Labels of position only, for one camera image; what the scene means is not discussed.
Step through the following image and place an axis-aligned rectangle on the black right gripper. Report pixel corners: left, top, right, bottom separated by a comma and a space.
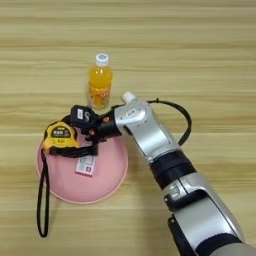
49, 111, 123, 158

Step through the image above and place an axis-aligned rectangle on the black box with white label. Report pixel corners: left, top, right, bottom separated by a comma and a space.
69, 105, 98, 131

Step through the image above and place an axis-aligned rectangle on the pink round plate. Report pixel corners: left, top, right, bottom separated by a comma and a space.
35, 131, 129, 205

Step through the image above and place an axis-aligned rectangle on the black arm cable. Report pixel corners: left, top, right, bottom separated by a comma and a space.
146, 98, 193, 148

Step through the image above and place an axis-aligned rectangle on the yellow tape measure black strap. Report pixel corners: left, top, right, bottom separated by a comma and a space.
35, 120, 82, 238

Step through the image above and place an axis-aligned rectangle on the orange juice bottle white cap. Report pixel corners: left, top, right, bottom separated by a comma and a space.
87, 53, 114, 111

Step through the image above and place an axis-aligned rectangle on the small white pink card box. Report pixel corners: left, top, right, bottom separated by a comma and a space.
74, 155, 97, 177

